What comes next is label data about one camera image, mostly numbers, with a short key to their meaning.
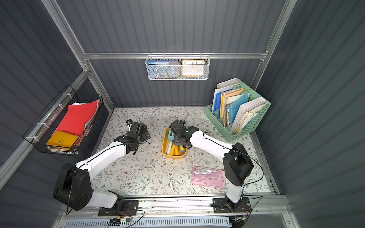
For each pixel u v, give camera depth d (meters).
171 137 0.97
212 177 0.83
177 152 0.92
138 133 0.68
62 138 0.65
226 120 0.97
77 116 0.73
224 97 0.96
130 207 0.74
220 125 0.99
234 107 0.91
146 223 0.77
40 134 0.62
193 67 0.88
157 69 0.93
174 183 0.81
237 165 0.46
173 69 0.90
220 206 0.73
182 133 0.65
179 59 0.89
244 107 0.86
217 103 1.02
